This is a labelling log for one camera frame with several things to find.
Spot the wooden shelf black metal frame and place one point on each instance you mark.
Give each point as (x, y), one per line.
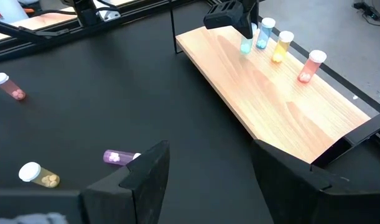
(270, 102)

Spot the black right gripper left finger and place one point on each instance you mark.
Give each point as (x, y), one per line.
(140, 193)

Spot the black aluminium frame rail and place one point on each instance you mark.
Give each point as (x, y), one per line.
(84, 31)

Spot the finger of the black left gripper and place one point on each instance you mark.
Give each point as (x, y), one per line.
(255, 11)
(230, 18)

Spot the blue pill bottle white cap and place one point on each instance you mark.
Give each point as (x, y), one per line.
(263, 35)

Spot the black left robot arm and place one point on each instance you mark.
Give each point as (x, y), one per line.
(84, 12)

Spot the yellow pill bottle white cap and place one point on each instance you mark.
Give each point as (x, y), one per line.
(46, 179)
(281, 48)

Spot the purple pill bottle white cap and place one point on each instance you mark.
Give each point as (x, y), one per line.
(118, 157)

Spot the teal pill bottle white cap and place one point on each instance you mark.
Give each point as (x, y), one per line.
(246, 46)

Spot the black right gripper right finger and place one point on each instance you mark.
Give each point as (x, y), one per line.
(289, 186)

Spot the red pill bottle white cap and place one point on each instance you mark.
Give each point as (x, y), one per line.
(309, 68)
(11, 88)

